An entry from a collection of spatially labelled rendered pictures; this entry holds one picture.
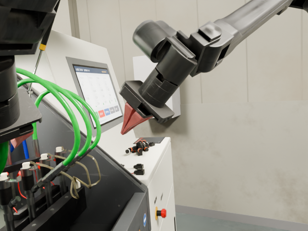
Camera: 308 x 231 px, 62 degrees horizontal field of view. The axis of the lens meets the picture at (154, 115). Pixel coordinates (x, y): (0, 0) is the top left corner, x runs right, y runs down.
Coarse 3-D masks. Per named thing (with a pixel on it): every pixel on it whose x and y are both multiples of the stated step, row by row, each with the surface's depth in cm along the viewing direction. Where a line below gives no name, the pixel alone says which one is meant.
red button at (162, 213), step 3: (156, 207) 102; (156, 210) 102; (159, 210) 102; (162, 210) 101; (165, 210) 101; (156, 213) 101; (159, 213) 101; (162, 213) 100; (165, 213) 101; (156, 216) 101; (162, 216) 100; (165, 216) 101; (156, 219) 101
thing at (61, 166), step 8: (16, 72) 64; (24, 72) 63; (40, 80) 63; (48, 88) 62; (56, 96) 62; (64, 104) 62; (72, 112) 63; (72, 120) 62; (80, 136) 64; (72, 152) 64; (64, 160) 65; (56, 168) 65; (64, 168) 65; (48, 176) 66; (40, 184) 66
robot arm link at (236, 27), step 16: (256, 0) 57; (272, 0) 58; (288, 0) 62; (240, 16) 53; (256, 16) 54; (272, 16) 61; (224, 32) 48; (240, 32) 50; (208, 48) 45; (224, 48) 50; (208, 64) 48
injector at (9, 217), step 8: (0, 184) 58; (8, 184) 59; (0, 192) 59; (8, 192) 59; (0, 200) 59; (8, 200) 59; (16, 200) 59; (8, 208) 59; (8, 216) 60; (8, 224) 60
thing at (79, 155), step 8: (24, 80) 72; (32, 80) 72; (56, 88) 71; (72, 96) 71; (80, 112) 70; (88, 120) 71; (88, 128) 71; (88, 136) 71; (88, 144) 72; (8, 152) 77; (80, 152) 72; (8, 160) 77; (72, 160) 73
